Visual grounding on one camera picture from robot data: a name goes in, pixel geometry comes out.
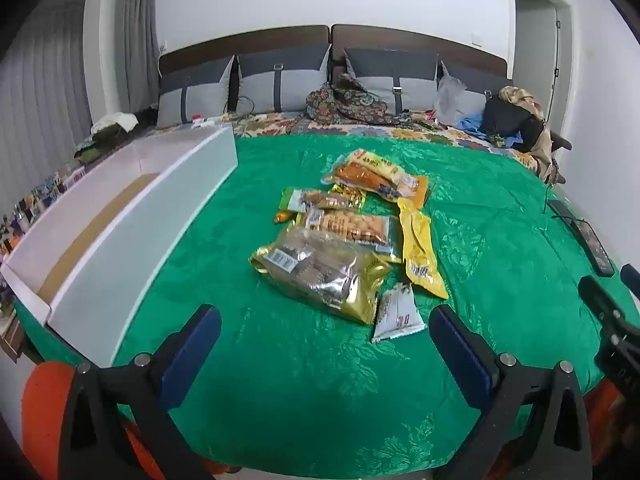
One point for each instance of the black phone lit screen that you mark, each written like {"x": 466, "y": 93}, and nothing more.
{"x": 595, "y": 247}

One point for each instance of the small green snack packet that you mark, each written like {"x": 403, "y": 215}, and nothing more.
{"x": 325, "y": 200}

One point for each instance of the cream stick snack packet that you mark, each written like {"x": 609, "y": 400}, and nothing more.
{"x": 380, "y": 167}

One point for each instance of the green patterned blanket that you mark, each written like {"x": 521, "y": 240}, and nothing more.
{"x": 300, "y": 385}

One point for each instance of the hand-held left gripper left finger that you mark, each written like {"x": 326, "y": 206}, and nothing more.
{"x": 192, "y": 355}

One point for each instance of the small white snack packet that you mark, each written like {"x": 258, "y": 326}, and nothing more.
{"x": 397, "y": 315}

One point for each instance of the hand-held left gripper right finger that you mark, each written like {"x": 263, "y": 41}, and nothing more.
{"x": 460, "y": 360}

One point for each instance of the yellow snack packet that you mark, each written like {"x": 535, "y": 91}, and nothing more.
{"x": 417, "y": 245}

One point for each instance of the dark green cloth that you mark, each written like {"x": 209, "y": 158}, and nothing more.
{"x": 100, "y": 145}

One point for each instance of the yellow packet red black print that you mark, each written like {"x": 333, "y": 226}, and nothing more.
{"x": 347, "y": 191}

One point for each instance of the floral bed sheet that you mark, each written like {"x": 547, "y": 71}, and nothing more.
{"x": 280, "y": 125}

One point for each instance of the white wall switch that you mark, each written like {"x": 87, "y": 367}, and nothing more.
{"x": 477, "y": 39}

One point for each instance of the clear peanut packet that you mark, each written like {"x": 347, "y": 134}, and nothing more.
{"x": 350, "y": 227}

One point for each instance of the clear plastic bag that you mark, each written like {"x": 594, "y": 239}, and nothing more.
{"x": 450, "y": 100}

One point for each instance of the blue cloth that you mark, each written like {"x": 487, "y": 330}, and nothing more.
{"x": 470, "y": 125}

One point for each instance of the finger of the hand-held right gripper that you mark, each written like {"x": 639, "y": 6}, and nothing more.
{"x": 602, "y": 300}
{"x": 632, "y": 276}

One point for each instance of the white cloth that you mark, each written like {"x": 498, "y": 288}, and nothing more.
{"x": 115, "y": 122}

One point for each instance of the orange clear chicken leg packet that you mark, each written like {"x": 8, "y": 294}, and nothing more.
{"x": 355, "y": 176}

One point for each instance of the brown headboard panel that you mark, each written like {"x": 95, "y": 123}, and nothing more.
{"x": 400, "y": 37}
{"x": 240, "y": 40}

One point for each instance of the small orange sausage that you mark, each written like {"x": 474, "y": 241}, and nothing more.
{"x": 282, "y": 217}

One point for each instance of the beige scarf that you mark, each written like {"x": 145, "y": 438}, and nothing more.
{"x": 542, "y": 135}

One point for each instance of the grey curtain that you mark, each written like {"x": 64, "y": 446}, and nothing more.
{"x": 60, "y": 60}

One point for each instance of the black bag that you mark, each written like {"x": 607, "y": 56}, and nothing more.
{"x": 510, "y": 120}

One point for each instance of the dark floral cloth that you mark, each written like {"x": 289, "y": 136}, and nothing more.
{"x": 350, "y": 102}

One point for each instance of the long white box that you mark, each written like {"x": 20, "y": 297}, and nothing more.
{"x": 165, "y": 195}

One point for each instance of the white door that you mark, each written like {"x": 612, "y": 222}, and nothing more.
{"x": 537, "y": 50}

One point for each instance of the gold foil snack bag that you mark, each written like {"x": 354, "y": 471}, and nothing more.
{"x": 320, "y": 275}

